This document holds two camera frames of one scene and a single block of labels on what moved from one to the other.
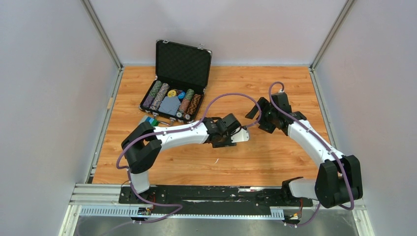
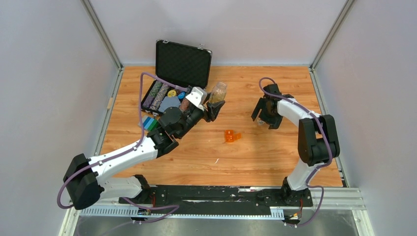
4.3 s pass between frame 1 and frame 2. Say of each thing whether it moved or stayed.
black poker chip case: stayed
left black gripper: moved
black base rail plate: stayed
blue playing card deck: stayed
